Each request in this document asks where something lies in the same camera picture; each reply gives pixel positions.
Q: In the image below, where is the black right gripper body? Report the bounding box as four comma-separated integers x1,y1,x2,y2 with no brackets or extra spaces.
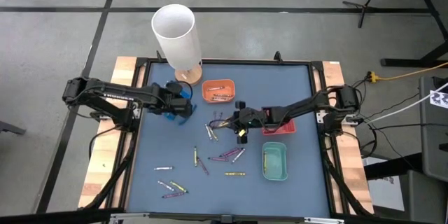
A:
231,100,267,145

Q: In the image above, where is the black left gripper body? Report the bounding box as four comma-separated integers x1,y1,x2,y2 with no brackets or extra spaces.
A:
162,81,194,119

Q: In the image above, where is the orange plastic bin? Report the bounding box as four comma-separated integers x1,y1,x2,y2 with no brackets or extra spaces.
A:
202,78,236,104

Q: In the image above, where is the red plastic basket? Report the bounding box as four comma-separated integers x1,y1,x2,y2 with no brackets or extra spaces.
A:
261,107,298,137

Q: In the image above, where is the teal plastic bin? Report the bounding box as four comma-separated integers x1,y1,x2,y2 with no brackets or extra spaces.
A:
262,141,289,182

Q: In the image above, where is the white shade wooden-base lamp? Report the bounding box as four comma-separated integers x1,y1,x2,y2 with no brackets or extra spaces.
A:
150,3,204,88

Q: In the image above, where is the blue-grey table mat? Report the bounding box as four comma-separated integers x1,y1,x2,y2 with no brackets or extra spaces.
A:
125,62,331,218

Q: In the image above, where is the white box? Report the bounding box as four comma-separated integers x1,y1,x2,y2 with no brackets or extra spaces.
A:
363,156,407,211

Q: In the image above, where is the black tripod stand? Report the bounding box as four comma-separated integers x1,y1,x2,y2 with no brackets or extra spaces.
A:
342,0,433,29

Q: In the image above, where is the black rig crossbeam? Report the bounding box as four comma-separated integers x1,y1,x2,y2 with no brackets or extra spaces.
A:
0,208,448,224

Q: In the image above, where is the grey stand foot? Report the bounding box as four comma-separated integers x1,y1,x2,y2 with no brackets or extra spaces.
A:
0,120,27,136

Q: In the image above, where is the grey equipment cart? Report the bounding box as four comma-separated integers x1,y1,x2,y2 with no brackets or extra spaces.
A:
418,75,448,183

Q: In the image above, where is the black-and-white marker tag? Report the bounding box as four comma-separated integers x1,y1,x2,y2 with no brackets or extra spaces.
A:
429,90,448,109

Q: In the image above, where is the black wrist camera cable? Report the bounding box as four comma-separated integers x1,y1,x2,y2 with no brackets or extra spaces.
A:
209,118,234,130

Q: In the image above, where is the black aluminium table frame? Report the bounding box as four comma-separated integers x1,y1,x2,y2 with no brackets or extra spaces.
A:
78,55,375,218

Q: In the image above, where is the white cable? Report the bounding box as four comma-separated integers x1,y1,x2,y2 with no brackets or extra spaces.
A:
363,82,448,125

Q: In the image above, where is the yellow extension cable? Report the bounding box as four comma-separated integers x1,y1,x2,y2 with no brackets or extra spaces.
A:
365,61,448,83

